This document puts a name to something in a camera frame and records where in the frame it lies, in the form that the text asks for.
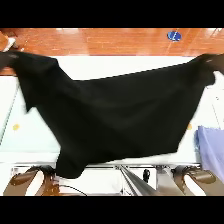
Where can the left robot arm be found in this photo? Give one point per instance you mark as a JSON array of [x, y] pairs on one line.
[[30, 181]]

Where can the blue round floor marker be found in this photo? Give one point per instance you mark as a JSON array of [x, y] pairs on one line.
[[174, 35]]

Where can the lavender garment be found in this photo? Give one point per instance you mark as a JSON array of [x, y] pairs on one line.
[[211, 148]]

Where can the silver frame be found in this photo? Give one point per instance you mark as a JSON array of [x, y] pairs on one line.
[[137, 185]]

